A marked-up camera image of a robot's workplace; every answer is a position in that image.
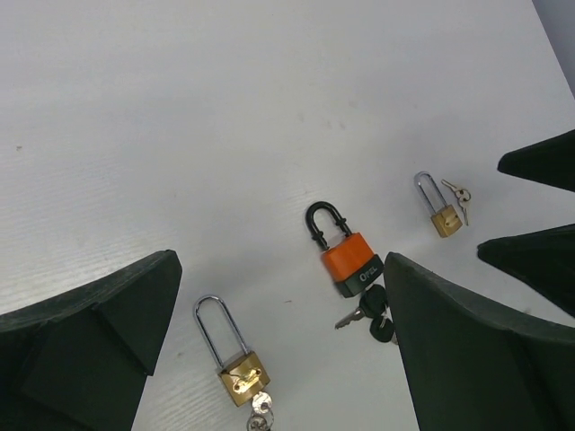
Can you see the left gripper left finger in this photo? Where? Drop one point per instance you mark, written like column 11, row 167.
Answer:
column 80, row 360

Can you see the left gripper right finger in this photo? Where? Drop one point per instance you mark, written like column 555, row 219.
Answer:
column 475, row 364

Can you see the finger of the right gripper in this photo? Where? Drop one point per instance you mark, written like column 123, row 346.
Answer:
column 549, row 162
column 543, row 260

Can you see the small keys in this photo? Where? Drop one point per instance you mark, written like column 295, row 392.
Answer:
column 261, row 417
column 463, row 197

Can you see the brass padlock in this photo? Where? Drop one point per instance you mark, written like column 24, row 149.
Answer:
column 244, row 375
column 442, row 215

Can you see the black headed keys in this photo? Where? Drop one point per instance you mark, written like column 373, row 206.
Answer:
column 373, row 305

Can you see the orange black padlock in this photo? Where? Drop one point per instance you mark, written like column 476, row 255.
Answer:
column 352, row 265

